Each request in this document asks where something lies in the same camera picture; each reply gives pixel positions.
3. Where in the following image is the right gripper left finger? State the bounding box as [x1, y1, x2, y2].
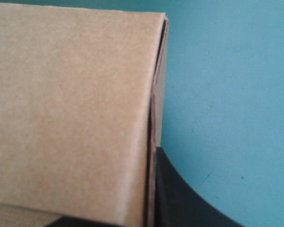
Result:
[44, 214, 124, 227]

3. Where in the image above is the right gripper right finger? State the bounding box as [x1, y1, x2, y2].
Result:
[154, 146, 246, 227]

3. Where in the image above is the brown cardboard box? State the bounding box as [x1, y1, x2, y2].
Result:
[0, 2, 170, 227]

